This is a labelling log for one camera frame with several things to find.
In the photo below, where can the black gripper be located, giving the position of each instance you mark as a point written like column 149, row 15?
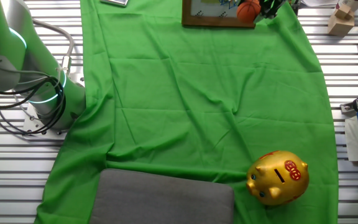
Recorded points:
column 275, row 4

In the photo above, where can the small orange basketball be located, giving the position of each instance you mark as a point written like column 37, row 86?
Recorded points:
column 248, row 12

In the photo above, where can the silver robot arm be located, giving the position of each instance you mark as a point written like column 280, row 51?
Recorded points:
column 42, row 71

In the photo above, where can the light wooden block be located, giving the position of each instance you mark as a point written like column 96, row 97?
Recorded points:
column 340, row 26

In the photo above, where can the green cloth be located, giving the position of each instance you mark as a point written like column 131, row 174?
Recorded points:
column 166, row 109

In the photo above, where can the golden piggy bank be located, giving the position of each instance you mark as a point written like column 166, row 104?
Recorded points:
column 275, row 180

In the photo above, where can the gray cushion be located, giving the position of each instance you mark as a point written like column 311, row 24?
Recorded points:
column 160, row 199

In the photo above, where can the wooden picture frame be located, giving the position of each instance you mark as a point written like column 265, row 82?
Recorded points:
column 210, row 21

